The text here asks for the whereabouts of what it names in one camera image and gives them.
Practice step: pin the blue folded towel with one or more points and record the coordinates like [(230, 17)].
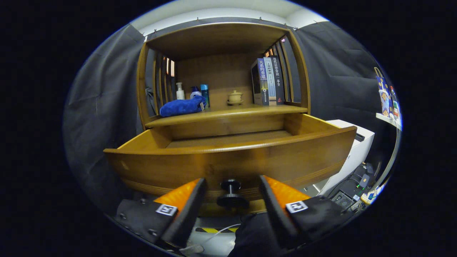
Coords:
[(180, 107)]

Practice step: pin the person's dark clothing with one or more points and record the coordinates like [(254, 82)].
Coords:
[(250, 235)]

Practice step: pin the white bottle with blue cap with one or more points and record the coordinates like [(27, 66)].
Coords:
[(195, 94)]

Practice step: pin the wooden countertop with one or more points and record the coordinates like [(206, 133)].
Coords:
[(250, 110)]

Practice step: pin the clear bottle with red label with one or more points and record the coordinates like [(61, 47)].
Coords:
[(394, 103)]

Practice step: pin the wooden cabinet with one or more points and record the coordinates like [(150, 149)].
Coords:
[(221, 71)]

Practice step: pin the wooden drawer with black knob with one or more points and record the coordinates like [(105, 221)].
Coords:
[(171, 166)]

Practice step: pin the teal bottle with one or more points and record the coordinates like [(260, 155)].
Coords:
[(205, 92)]

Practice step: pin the white pump bottle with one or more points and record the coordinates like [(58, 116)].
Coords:
[(180, 93)]

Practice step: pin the white wall shelf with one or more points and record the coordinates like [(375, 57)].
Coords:
[(387, 119)]

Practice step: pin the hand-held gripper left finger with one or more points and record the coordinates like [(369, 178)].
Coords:
[(184, 214)]

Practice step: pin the black spine book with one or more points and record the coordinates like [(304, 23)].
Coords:
[(279, 80)]

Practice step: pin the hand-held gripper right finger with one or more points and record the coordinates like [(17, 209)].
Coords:
[(278, 214)]

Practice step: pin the patterned paper cup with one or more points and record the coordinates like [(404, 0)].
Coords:
[(384, 103)]

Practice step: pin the beige lidded teacup with saucer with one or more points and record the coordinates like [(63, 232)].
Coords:
[(235, 97)]

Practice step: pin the pale spine book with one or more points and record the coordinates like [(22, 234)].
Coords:
[(271, 82)]

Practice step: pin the blue spine book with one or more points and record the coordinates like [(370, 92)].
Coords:
[(262, 82)]

